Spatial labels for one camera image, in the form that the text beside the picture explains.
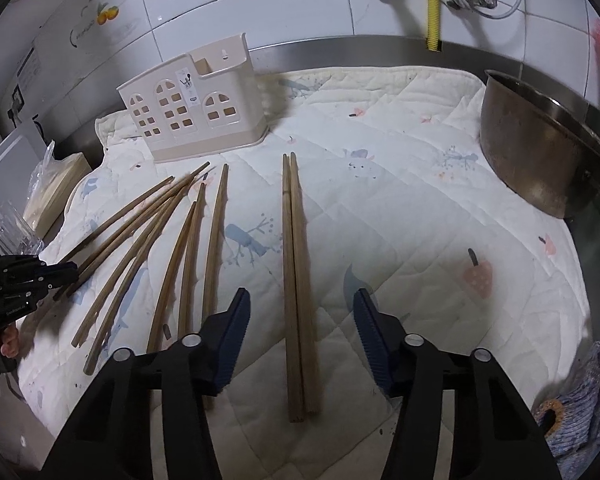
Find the blue knitted cloth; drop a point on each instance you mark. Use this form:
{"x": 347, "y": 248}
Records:
{"x": 570, "y": 422}

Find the wooden chopstick curved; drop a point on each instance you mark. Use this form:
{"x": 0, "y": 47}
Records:
{"x": 110, "y": 309}
{"x": 168, "y": 283}

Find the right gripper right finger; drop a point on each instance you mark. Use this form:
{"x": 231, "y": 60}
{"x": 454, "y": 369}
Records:
{"x": 495, "y": 435}

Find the bagged cream tissue pack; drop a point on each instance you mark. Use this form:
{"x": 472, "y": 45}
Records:
{"x": 51, "y": 184}

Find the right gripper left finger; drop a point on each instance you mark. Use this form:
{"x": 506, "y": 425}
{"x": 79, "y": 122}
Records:
{"x": 107, "y": 435}

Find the cream plastic utensil holder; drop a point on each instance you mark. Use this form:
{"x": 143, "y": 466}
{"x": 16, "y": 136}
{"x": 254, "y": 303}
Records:
{"x": 202, "y": 102}

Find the person left hand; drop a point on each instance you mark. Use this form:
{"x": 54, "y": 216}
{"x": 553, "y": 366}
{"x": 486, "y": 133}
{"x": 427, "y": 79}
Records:
{"x": 9, "y": 342}

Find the clear glass mug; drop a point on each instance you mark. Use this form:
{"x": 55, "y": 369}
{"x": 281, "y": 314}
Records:
{"x": 16, "y": 236}

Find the wooden chopstick pair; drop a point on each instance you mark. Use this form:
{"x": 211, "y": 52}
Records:
{"x": 293, "y": 353}
{"x": 305, "y": 303}

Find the stainless steel pot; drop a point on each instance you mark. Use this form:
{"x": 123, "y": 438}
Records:
{"x": 537, "y": 147}

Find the white quilted patterned mat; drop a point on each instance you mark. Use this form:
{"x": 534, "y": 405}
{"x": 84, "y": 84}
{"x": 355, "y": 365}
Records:
{"x": 399, "y": 200}

